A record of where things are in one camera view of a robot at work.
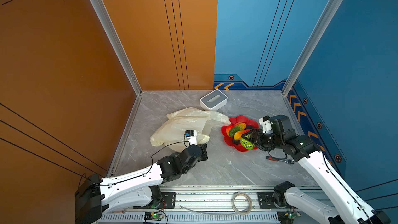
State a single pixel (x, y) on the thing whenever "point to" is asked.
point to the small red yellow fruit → (228, 129)
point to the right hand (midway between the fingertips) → (244, 138)
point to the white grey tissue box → (213, 101)
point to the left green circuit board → (154, 216)
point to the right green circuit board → (287, 216)
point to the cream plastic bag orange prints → (171, 132)
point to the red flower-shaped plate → (250, 124)
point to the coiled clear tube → (250, 205)
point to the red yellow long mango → (238, 135)
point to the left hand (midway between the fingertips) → (209, 145)
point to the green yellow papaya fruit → (238, 126)
